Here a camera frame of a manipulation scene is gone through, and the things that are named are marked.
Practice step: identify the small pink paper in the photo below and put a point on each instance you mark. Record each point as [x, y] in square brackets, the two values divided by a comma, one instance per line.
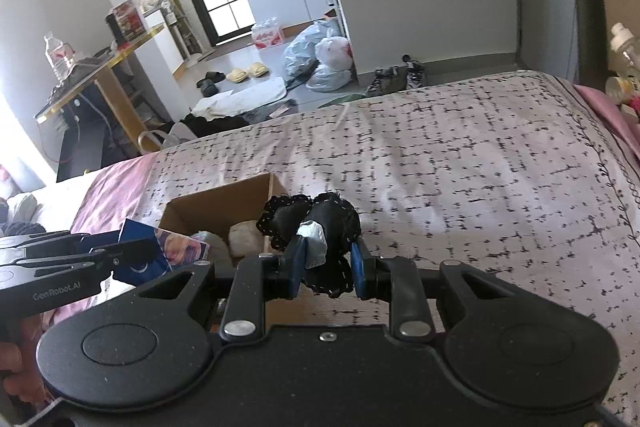
[278, 112]

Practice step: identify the black lace cloth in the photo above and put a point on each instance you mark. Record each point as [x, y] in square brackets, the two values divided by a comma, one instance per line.
[330, 212]

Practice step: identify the grey sock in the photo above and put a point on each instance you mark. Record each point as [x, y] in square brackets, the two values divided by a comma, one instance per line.
[215, 244]

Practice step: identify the white tote bag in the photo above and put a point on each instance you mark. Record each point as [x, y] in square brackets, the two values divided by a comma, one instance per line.
[170, 139]

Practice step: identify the dark cloth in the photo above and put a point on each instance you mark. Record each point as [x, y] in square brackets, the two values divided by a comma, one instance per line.
[82, 74]

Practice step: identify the grey sneaker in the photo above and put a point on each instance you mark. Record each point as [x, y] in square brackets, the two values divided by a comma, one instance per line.
[384, 82]
[415, 74]

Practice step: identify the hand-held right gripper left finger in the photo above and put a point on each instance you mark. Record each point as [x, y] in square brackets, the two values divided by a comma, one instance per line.
[297, 267]

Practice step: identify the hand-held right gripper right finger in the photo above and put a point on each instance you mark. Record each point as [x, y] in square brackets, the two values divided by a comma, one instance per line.
[359, 269]

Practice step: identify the black cabinet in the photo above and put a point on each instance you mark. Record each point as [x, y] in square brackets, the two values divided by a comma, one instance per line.
[80, 157]

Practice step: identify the maroon bed sheet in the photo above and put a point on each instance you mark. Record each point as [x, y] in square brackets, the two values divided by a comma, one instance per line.
[115, 192]

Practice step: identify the black clothing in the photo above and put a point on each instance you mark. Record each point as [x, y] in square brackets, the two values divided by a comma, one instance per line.
[215, 124]

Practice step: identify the beige slipper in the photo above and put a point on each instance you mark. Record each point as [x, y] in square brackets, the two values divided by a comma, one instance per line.
[237, 75]
[259, 69]

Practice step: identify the person's left hand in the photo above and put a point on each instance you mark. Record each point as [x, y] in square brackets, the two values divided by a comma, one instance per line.
[10, 359]

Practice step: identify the yellow white cup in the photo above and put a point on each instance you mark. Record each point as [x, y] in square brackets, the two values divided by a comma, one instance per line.
[622, 89]

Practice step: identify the clear plastic bag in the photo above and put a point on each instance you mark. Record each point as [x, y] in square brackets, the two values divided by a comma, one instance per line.
[327, 78]

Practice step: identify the white towel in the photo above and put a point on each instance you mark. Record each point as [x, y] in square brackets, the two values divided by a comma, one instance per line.
[245, 99]

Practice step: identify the white low cabinet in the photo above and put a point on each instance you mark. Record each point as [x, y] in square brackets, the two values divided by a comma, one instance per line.
[167, 47]

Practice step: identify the black slipper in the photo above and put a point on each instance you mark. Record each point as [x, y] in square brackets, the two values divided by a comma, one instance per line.
[215, 77]
[206, 88]

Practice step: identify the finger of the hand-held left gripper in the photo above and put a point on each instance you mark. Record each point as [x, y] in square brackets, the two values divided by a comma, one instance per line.
[125, 254]
[50, 241]

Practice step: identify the black cup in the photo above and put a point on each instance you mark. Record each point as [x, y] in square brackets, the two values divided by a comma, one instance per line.
[114, 32]

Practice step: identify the brown cardboard box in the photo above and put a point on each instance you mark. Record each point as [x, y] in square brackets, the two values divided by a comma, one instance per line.
[220, 202]

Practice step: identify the green mat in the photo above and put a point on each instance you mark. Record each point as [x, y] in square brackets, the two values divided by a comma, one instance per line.
[342, 100]

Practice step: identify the clear water bottle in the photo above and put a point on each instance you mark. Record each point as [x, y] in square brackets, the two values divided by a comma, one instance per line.
[59, 59]

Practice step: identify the pack of water bottles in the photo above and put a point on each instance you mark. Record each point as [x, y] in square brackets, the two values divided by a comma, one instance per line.
[267, 36]

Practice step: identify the grey plastic bag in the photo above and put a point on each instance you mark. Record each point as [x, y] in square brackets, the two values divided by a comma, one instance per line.
[302, 49]

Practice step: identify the red box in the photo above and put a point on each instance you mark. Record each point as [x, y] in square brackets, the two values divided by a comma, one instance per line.
[127, 19]

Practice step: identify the yellow wooden desk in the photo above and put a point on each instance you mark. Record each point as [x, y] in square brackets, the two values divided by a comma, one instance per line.
[112, 72]

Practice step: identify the white plastic bottle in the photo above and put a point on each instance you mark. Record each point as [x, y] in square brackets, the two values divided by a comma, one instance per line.
[625, 47]

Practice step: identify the white red plastic bag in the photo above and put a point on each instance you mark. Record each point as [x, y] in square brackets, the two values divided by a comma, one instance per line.
[335, 53]

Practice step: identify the black knitted hat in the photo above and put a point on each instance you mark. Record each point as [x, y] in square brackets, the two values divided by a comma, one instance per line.
[20, 227]

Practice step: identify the white sock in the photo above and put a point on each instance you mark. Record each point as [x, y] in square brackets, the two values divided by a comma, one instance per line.
[245, 237]

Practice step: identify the blue printed packet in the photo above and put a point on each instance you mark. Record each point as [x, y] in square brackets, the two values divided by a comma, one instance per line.
[180, 249]

